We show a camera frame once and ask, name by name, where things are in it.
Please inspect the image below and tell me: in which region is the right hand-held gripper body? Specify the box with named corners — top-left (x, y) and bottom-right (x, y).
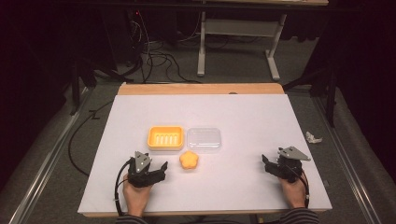
top-left (275, 146), bottom-right (312, 184)

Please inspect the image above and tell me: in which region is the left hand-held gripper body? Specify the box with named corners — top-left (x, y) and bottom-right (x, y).
top-left (126, 150), bottom-right (157, 189)

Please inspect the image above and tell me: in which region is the person's right hand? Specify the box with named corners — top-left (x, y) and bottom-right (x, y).
top-left (279, 177), bottom-right (307, 209)

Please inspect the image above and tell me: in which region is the person's left hand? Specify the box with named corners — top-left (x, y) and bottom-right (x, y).
top-left (122, 174), bottom-right (153, 217)

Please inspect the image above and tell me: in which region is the orange flower-shaped soap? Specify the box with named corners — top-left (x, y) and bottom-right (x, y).
top-left (178, 150), bottom-right (200, 171)

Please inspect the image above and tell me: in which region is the yellow soap box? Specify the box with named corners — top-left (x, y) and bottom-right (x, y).
top-left (147, 125), bottom-right (186, 152)

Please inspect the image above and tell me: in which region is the crumpled white paper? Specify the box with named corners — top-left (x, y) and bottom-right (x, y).
top-left (304, 131), bottom-right (324, 145)

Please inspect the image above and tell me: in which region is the white table cover board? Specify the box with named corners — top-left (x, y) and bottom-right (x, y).
top-left (77, 93), bottom-right (333, 216)

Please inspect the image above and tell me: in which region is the clear plastic lid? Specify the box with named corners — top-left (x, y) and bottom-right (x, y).
top-left (186, 126), bottom-right (223, 154)

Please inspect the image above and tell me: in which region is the black metal stand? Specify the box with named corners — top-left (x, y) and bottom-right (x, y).
top-left (68, 57), bottom-right (125, 117)
top-left (282, 60), bottom-right (339, 129)

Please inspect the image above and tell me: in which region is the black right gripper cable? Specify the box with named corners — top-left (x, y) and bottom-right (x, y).
top-left (289, 166), bottom-right (311, 209)

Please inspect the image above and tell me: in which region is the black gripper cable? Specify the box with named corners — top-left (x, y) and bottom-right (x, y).
top-left (113, 158), bottom-right (135, 217)
top-left (289, 166), bottom-right (311, 209)

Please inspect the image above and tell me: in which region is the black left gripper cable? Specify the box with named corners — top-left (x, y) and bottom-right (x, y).
top-left (113, 158), bottom-right (135, 217)

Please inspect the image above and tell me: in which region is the metal floor rail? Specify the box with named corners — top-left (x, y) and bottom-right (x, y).
top-left (311, 94), bottom-right (376, 224)
top-left (7, 86), bottom-right (95, 224)

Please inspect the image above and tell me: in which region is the long black floor cable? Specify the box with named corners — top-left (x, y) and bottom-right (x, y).
top-left (67, 98), bottom-right (116, 177)

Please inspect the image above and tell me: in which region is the tangle of black floor cables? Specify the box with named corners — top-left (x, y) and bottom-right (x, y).
top-left (125, 10), bottom-right (204, 85)

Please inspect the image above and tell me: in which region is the white metal desk frame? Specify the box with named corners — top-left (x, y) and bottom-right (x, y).
top-left (196, 11), bottom-right (288, 82)

